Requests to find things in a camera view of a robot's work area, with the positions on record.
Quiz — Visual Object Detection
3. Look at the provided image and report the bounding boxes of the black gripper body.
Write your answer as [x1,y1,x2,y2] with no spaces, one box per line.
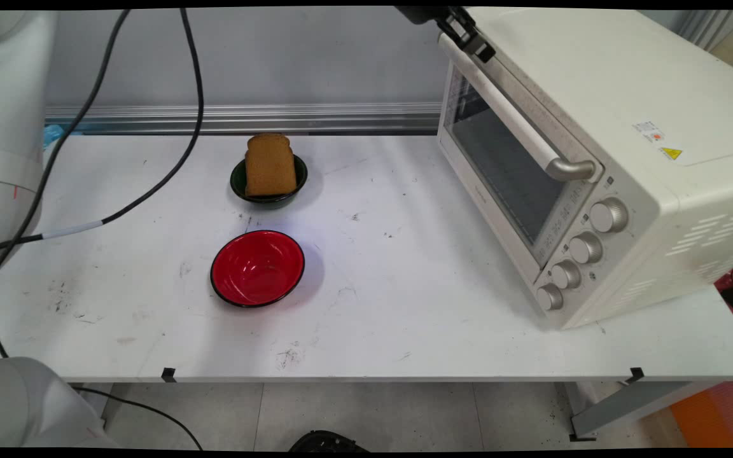
[395,6,463,26]

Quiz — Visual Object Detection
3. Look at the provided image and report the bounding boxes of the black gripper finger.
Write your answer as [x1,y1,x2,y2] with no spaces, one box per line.
[435,16,477,53]
[452,6,497,63]

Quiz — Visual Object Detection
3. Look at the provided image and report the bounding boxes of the glass oven door with handle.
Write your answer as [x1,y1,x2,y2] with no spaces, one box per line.
[436,33,604,268]

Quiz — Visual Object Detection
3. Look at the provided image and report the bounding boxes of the cream toaster oven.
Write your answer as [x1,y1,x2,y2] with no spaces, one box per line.
[436,8,733,330]

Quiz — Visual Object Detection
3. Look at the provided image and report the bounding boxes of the white label sticker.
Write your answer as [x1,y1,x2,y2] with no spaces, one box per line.
[632,120,666,143]

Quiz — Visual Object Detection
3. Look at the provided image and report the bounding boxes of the brown bread slice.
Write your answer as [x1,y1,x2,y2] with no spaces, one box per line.
[244,132,298,197]

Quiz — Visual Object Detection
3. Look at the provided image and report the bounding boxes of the large silver oven knob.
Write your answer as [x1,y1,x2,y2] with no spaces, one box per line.
[589,197,629,233]

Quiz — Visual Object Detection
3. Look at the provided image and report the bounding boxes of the dark green bowl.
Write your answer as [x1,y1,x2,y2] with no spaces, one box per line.
[230,153,309,211]

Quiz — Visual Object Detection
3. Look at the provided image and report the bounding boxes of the small silver oven knob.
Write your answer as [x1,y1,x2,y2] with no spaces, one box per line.
[536,283,564,312]

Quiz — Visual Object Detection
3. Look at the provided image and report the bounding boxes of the red bowl with black rim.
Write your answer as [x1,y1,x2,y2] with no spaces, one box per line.
[209,230,306,309]

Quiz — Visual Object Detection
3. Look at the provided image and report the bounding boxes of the black round floor object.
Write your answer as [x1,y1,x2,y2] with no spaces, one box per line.
[288,431,370,453]

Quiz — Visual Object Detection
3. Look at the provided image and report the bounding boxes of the orange box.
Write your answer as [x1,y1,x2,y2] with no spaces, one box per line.
[670,382,733,448]

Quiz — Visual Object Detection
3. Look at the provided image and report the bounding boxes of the aluminium rail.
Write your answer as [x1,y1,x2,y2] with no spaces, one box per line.
[45,103,442,135]

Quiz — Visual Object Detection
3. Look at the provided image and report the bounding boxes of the grey table leg frame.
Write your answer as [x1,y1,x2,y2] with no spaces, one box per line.
[564,380,714,442]

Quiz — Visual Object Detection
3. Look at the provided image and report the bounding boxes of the black cable with white tape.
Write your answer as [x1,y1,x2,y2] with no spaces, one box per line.
[0,8,206,258]

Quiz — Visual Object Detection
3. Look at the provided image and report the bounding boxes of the thin black floor cable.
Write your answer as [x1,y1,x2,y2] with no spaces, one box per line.
[73,386,204,451]

